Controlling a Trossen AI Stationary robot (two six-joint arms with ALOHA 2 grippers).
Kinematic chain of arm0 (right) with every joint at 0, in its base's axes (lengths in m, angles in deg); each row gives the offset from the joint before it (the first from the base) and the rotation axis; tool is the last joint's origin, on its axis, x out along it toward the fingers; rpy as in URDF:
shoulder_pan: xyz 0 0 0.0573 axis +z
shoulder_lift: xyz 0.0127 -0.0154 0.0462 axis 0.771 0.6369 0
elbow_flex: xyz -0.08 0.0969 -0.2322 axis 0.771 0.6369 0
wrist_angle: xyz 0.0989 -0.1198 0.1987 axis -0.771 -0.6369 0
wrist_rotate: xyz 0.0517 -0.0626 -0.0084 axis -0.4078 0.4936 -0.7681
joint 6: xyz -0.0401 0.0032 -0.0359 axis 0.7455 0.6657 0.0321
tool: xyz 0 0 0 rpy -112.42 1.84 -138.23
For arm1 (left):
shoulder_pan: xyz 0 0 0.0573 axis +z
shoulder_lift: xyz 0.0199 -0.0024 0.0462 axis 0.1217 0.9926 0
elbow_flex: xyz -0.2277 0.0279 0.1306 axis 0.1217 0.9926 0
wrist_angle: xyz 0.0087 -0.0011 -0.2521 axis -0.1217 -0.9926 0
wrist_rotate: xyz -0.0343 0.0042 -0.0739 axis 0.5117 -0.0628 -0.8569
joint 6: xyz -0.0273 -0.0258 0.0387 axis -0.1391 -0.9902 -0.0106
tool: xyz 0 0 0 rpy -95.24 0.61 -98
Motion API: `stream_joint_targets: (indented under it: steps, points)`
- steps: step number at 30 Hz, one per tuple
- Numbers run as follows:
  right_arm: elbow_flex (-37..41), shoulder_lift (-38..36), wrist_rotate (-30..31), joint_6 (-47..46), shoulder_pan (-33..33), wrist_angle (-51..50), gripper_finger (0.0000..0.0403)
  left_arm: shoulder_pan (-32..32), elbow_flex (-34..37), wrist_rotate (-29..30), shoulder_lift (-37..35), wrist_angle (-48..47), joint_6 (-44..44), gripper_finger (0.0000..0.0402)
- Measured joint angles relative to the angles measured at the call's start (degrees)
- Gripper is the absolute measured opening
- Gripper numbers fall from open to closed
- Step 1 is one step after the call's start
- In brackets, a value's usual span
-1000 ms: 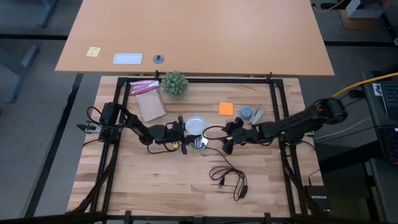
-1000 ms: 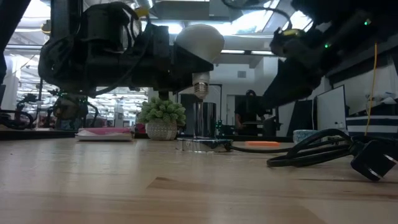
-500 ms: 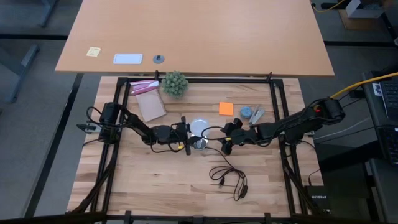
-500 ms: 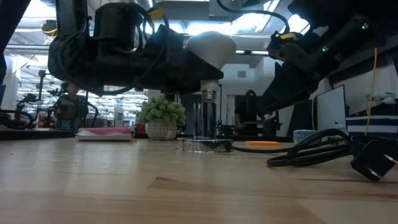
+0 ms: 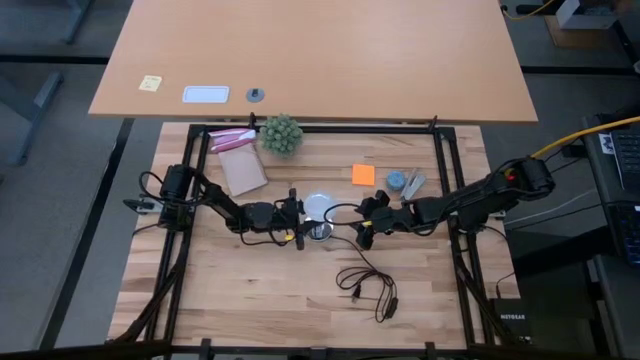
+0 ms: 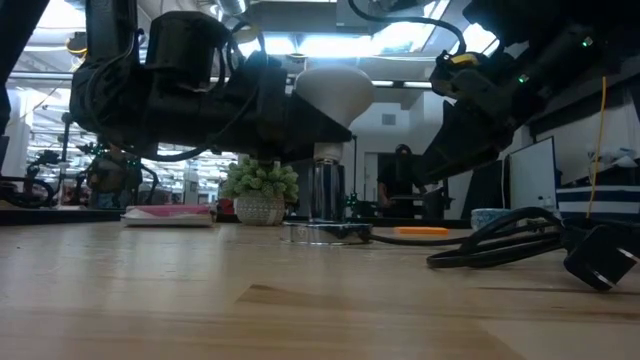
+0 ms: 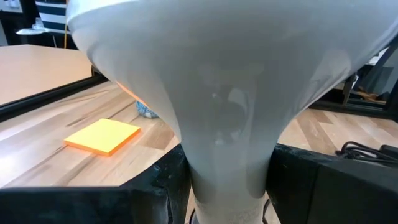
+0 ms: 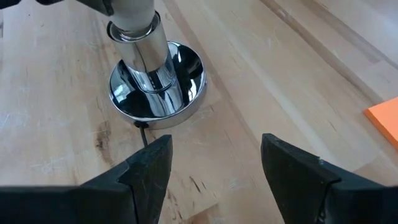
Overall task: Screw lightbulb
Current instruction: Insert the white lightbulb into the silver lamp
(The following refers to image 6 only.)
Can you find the orange sticky note pad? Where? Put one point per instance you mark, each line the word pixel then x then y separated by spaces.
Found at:
pixel 421 231

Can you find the person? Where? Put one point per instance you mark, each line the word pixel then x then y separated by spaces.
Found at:
pixel 397 175
pixel 112 180

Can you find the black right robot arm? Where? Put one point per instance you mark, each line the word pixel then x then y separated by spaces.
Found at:
pixel 575 45

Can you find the whiteboard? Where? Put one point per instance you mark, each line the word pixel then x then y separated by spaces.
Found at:
pixel 532 175

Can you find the blue patterned bowl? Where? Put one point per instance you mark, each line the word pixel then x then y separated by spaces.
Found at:
pixel 487 217

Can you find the black aluminium table frame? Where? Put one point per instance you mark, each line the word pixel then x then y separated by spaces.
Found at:
pixel 50 216

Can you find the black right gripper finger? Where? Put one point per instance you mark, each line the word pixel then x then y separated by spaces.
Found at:
pixel 465 145

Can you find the shiny metal cup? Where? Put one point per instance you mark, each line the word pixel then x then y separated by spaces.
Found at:
pixel 327 195

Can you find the pink white box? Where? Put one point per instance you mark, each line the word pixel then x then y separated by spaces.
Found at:
pixel 170 209

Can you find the blue white striped box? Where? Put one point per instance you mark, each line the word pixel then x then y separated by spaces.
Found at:
pixel 610 200

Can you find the green plant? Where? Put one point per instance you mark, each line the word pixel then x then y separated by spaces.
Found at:
pixel 260 195

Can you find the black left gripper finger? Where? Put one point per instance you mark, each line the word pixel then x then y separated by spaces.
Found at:
pixel 310 130

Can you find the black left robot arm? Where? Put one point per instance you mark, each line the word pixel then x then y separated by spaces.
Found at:
pixel 110 100

